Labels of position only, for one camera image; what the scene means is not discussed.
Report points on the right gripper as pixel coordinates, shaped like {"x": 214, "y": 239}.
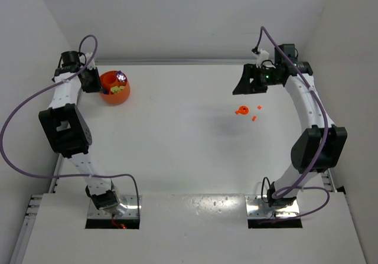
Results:
{"x": 253, "y": 79}

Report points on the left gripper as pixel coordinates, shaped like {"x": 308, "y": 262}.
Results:
{"x": 91, "y": 81}

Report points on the yellow-green lego brick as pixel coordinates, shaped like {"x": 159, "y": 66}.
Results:
{"x": 116, "y": 89}

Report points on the purple lego brick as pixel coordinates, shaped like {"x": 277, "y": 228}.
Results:
{"x": 121, "y": 76}

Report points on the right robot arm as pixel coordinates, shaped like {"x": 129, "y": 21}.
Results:
{"x": 321, "y": 142}

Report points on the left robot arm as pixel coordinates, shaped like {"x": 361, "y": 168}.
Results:
{"x": 67, "y": 131}

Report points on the orange divided bowl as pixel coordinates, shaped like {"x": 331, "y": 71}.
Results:
{"x": 108, "y": 80}

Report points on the orange round lego piece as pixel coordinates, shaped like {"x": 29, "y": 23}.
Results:
{"x": 243, "y": 110}

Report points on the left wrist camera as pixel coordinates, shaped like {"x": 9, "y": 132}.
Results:
{"x": 86, "y": 59}

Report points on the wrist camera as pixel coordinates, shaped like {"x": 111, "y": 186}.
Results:
{"x": 86, "y": 59}
{"x": 261, "y": 55}

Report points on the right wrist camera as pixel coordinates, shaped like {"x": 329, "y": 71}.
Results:
{"x": 261, "y": 55}

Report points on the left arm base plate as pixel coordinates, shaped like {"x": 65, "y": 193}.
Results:
{"x": 127, "y": 209}

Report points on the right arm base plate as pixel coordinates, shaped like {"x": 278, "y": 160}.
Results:
{"x": 257, "y": 209}

